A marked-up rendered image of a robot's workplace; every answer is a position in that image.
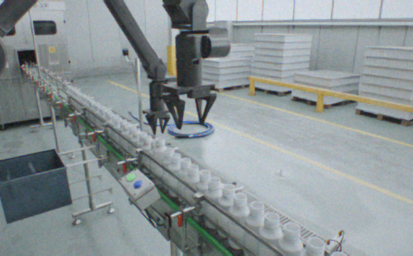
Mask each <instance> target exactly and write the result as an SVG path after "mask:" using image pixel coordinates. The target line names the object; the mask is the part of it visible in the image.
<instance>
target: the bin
mask: <svg viewBox="0 0 413 256"><path fill-rule="evenodd" d="M94 147H96V145H94V146H90V147H85V148H78V149H74V150H71V151H65V152H63V153H60V152H59V153H58V152H57V150H56V149H55V148H51V149H49V150H45V151H35V152H32V153H29V154H26V155H22V156H12V157H10V158H6V159H3V160H0V199H1V204H2V209H3V211H4V215H5V217H6V224H9V223H12V222H16V221H19V220H22V219H27V218H28V217H32V216H34V215H39V214H41V213H44V212H48V211H52V210H54V209H59V208H61V207H64V206H69V205H71V204H72V201H75V200H76V199H79V198H85V197H87V196H90V195H93V194H98V193H101V192H103V191H106V190H107V191H108V192H109V193H110V194H113V190H112V188H110V189H106V190H102V191H99V192H97V193H92V194H89V195H85V196H83V197H79V198H75V199H72V200H71V196H70V185H71V184H74V183H76V182H79V181H74V182H72V183H69V180H68V175H67V171H66V170H67V168H69V167H72V166H75V165H77V164H86V163H88V162H91V161H94V160H103V159H105V158H109V155H107V156H105V157H102V158H101V159H97V158H95V159H92V160H85V161H81V162H78V163H75V164H68V165H65V164H64V163H63V160H62V158H61V157H60V156H59V155H63V154H66V153H72V152H76V151H81V150H84V149H88V148H94ZM96 177H98V178H99V179H100V180H101V181H102V179H101V175H99V176H96ZM91 178H93V177H89V178H87V179H84V180H82V181H86V180H88V179H91Z"/></svg>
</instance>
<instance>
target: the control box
mask: <svg viewBox="0 0 413 256"><path fill-rule="evenodd" d="M131 173H133V174H134V175H135V178H134V179H132V180H127V176H128V175H129V174H131ZM131 173H127V175H125V176H124V177H123V178H122V179H119V180H118V181H119V183H120V184H121V186H122V189H123V190H124V191H125V193H126V194H127V196H129V198H130V199H131V200H132V201H133V202H134V205H135V207H137V208H138V209H139V210H140V212H141V211H142V210H145V212H146V213H147V210H146V208H147V207H148V208H150V209H151V210H152V211H153V212H154V213H155V214H156V215H158V216H159V217H160V218H161V219H162V220H163V224H164V226H165V227H166V228H167V229H168V230H169V229H170V226H169V218H168V217H167V216H166V215H164V213H162V215H161V214H160V213H159V212H158V211H157V210H156V209H155V208H154V207H153V206H152V205H151V204H152V203H154V202H155V201H156V200H157V199H158V198H160V195H159V193H158V192H157V190H156V187H155V185H154V183H153V182H152V181H150V180H149V179H148V178H147V177H146V176H144V174H142V173H141V172H140V171H138V169H135V170H133V171H132V172H131ZM138 180H141V181H142V182H143V183H142V185H141V186H139V187H134V183H135V182H136V181H138ZM141 213H142V212H141ZM142 214H143V213H142ZM143 215H144V217H145V218H146V219H147V220H148V222H149V223H150V224H152V225H153V228H156V226H155V225H154V224H153V222H152V219H151V217H150V216H149V215H148V214H147V215H145V214H143ZM147 217H148V218H147Z"/></svg>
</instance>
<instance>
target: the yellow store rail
mask: <svg viewBox="0 0 413 256"><path fill-rule="evenodd" d="M254 82H262V83H268V84H272V85H277V86H280V87H288V88H291V89H295V90H303V91H307V92H313V93H316V94H317V110H315V111H314V112H317V113H324V110H323V105H324V100H323V97H324V96H332V97H336V98H343V99H347V100H353V101H358V102H362V103H365V104H369V105H379V106H382V107H386V108H389V109H396V110H399V111H403V112H410V113H413V106H409V105H402V104H398V103H394V102H390V101H386V100H375V99H371V98H368V97H363V96H356V95H352V94H347V93H341V92H332V91H328V90H325V89H320V88H315V87H308V86H304V85H299V84H294V83H283V82H279V81H274V80H271V79H263V78H258V77H255V76H251V75H249V94H248V95H251V96H254V95H255V94H254V93H255V88H254Z"/></svg>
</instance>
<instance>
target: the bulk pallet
mask: <svg viewBox="0 0 413 256"><path fill-rule="evenodd" d="M199 59H202V80H205V81H208V82H212V83H215V89H217V92H219V93H222V92H230V91H235V90H239V89H243V88H248V87H249V75H250V71H251V70H250V67H251V66H252V65H251V64H250V61H251V59H252V58H205V59H204V58H199ZM240 85H245V87H237V86H240ZM224 87H231V89H229V90H224Z"/></svg>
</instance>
